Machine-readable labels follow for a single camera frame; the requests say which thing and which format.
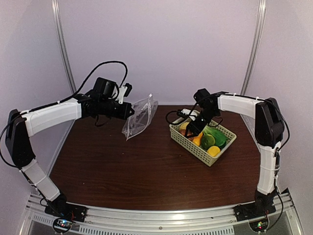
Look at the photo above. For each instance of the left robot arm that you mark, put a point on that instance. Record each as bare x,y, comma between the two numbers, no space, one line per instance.
105,99

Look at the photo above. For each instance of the green lime toy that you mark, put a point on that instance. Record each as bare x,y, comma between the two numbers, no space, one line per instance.
207,141

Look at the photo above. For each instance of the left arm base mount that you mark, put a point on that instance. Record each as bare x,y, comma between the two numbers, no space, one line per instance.
61,208

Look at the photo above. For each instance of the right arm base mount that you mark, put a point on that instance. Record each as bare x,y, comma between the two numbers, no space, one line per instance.
262,205

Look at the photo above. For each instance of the pale yellow bumpy fruit toy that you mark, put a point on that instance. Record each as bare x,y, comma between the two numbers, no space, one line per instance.
183,126

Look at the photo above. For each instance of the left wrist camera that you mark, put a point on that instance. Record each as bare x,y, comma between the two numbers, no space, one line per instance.
124,91

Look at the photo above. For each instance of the brown potato toy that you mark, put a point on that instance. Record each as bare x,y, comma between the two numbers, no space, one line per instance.
183,132

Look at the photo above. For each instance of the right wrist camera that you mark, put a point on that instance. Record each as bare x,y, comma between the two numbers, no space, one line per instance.
186,113

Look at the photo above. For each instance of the left aluminium frame post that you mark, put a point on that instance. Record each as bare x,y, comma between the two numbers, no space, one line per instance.
62,44

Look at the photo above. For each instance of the right aluminium frame post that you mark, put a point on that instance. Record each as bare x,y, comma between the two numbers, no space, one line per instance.
260,21

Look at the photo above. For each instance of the circuit board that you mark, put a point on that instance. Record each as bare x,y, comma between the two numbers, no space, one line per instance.
259,226
61,225

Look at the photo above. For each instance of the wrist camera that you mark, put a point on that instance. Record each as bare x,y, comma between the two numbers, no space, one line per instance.
186,113
124,91

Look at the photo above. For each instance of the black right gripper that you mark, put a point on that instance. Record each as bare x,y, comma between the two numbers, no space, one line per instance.
193,129

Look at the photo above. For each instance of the aluminium frame post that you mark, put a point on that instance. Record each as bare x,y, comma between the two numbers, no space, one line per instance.
260,21
62,44

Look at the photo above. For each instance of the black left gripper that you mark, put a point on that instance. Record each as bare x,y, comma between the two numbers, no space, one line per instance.
123,113

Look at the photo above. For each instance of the green bok choy toy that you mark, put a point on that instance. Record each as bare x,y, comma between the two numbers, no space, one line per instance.
220,138

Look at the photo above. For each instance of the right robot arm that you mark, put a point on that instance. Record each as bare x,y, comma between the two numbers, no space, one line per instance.
268,131

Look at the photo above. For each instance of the aluminium front rail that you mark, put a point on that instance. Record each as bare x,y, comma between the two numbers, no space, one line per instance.
210,221

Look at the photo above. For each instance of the orange mango toy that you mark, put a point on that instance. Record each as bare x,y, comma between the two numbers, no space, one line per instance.
197,140

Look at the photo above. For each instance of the yellow lemon toy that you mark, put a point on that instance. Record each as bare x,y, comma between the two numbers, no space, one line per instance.
213,151

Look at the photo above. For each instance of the left circuit board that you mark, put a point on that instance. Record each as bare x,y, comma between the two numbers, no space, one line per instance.
61,225

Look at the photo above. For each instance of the green plastic basket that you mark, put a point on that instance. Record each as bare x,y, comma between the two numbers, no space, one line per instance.
197,151

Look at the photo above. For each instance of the clear zip top bag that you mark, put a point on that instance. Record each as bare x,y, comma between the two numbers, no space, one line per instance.
144,112

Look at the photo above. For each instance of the right circuit board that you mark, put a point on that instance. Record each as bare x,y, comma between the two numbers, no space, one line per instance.
259,226

